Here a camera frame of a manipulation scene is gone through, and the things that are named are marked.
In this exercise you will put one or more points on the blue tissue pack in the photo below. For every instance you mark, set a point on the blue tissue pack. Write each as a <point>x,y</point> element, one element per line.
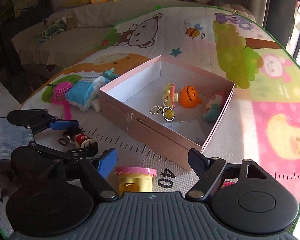
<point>82,93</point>

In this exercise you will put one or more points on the orange pumpkin toy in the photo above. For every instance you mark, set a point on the orange pumpkin toy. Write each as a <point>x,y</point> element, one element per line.
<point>189,97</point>

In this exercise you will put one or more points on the green cloth on sofa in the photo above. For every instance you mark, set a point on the green cloth on sofa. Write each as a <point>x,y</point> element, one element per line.
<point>55,28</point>

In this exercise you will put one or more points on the pink cardboard box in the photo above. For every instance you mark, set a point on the pink cardboard box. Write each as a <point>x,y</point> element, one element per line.
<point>126,102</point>

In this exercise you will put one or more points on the pink pig figurine toy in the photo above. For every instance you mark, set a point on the pink pig figurine toy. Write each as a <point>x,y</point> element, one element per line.
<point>214,107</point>

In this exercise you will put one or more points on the teal plastic toy faucet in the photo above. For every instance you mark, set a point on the teal plastic toy faucet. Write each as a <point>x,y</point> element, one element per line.
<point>109,74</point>

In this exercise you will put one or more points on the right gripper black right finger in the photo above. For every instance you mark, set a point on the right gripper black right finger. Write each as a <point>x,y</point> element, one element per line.
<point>209,171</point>

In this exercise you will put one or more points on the pink plastic strainer basket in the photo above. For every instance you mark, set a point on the pink plastic strainer basket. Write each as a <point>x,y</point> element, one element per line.
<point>59,97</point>

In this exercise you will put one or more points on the cheese keychain with yellow bell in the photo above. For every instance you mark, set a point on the cheese keychain with yellow bell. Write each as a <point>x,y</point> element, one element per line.
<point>170,97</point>

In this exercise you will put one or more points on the small red white bottle toy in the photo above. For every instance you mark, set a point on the small red white bottle toy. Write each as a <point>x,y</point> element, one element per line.
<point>77,137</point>

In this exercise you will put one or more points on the colourful cartoon play mat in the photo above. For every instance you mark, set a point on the colourful cartoon play mat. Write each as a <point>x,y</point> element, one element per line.
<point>258,137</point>

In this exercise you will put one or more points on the beige sofa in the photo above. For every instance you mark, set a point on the beige sofa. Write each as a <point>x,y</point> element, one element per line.
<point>88,23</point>

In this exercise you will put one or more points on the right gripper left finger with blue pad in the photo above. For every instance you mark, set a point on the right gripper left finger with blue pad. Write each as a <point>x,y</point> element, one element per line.
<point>94,172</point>

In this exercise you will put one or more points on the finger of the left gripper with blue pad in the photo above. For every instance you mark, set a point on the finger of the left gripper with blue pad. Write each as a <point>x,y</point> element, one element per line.
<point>39,120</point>

